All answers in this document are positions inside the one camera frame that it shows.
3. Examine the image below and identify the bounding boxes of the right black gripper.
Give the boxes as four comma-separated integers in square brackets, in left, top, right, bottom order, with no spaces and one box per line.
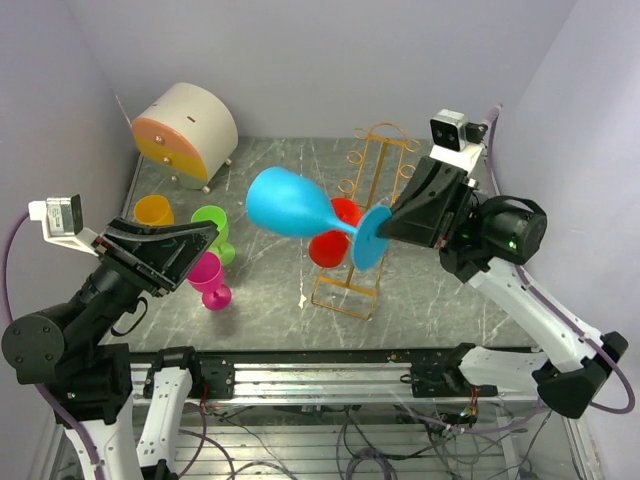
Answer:
[373,155,494,250]

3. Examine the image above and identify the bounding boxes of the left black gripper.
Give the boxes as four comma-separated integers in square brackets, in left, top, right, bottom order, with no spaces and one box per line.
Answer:
[69,212,217,347]

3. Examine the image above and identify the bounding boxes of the pink plastic wine glass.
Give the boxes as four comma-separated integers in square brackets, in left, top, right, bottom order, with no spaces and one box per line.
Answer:
[187,251,232,311]

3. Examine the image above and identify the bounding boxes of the orange plastic wine glass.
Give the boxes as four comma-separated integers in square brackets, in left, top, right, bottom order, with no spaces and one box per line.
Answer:
[134,194,174,226]

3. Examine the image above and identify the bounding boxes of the green plastic wine glass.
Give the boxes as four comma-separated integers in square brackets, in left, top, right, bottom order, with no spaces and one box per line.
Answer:
[191,205,236,266]

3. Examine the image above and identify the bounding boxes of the red plastic wine glass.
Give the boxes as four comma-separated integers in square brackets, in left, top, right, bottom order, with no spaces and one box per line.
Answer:
[309,198,362,268]

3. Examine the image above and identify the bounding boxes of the blue plastic wine glass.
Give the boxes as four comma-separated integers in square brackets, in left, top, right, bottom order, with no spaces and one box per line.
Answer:
[245,167,392,271]

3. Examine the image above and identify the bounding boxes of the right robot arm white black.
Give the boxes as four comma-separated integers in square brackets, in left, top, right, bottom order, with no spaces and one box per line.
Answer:
[378,156,628,419]

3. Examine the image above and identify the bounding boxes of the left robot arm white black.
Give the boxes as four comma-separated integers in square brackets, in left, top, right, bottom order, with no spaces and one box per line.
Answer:
[1,218,218,479]

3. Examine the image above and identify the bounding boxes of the round cream mini drawer cabinet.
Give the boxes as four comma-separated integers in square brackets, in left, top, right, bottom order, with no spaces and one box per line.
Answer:
[131,82,239,192]

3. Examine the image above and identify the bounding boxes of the gold wire wine glass rack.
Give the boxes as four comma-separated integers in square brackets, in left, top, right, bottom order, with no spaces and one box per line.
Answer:
[311,122,420,321]

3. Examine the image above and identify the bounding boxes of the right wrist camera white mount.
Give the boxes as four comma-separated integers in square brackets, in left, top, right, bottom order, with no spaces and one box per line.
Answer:
[429,109,489,173]

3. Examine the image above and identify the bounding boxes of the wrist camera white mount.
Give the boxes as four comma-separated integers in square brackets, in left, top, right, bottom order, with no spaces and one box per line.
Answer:
[429,109,489,173]
[28,194,98,256]

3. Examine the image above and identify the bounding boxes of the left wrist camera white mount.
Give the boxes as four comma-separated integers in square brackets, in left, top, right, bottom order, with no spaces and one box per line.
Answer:
[28,194,98,256]

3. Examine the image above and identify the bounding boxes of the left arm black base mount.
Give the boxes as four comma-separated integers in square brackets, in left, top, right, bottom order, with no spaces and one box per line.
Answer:
[187,352,236,400]

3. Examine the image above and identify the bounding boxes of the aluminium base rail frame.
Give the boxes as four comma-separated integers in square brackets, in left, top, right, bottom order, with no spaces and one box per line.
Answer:
[29,344,601,480]

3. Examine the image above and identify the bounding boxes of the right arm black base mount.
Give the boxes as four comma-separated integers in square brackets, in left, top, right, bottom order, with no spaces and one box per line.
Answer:
[407,343,498,398]

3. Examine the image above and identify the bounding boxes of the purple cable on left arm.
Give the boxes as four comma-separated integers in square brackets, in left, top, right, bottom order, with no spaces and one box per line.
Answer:
[0,212,106,480]

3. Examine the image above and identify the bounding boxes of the loose cables under frame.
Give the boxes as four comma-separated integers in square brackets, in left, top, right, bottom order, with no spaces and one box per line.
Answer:
[164,399,576,480]

